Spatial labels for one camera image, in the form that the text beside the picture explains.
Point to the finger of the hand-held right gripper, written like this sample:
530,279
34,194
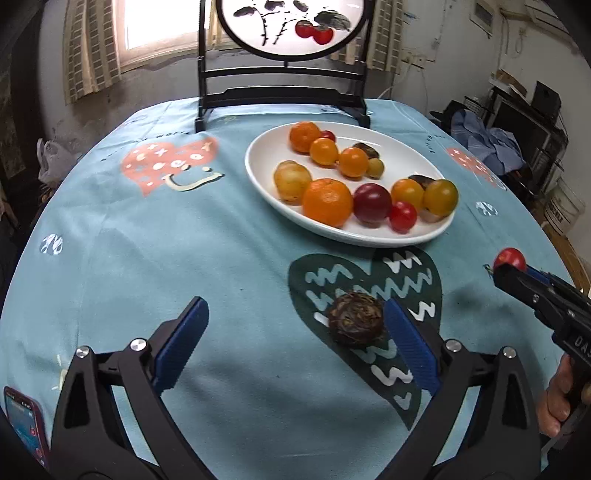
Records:
561,287
521,284

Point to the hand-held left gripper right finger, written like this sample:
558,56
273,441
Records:
411,346

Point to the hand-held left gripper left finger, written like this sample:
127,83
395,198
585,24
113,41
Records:
180,341

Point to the large dark water chestnut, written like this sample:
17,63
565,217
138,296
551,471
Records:
356,319

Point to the dark brown water chestnut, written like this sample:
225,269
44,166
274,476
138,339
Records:
421,181
368,150

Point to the orange tomato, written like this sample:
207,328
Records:
407,193
353,162
323,151

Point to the pale yellow plum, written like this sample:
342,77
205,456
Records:
375,167

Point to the large yellow-green tomato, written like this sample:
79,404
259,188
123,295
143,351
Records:
292,181

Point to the white oval plate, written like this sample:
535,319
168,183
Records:
263,161

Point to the small red tomato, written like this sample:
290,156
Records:
328,135

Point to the orange tangerine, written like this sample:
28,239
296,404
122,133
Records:
328,202
304,137

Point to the person's right hand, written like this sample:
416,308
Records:
551,406

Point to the green leaf scrap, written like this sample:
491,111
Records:
487,267

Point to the white plastic bucket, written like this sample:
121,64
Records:
563,207

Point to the teal printed tablecloth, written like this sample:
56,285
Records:
184,240

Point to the blue clothes pile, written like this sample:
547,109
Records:
489,143

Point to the dark red plum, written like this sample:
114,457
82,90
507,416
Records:
372,204

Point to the black equipment rack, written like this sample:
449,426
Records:
521,124

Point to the red-cased smartphone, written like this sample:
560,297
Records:
23,420

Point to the white plastic bag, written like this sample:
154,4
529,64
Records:
53,159

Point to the dark wooden cabinet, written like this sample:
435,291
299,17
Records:
14,115

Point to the beige checked curtain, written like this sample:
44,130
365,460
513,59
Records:
90,50
388,37

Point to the round painted screen black stand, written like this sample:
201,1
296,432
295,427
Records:
249,37

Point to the bright window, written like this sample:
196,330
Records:
152,23

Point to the white wall socket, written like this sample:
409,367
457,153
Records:
413,57

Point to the white wall box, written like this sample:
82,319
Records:
482,16

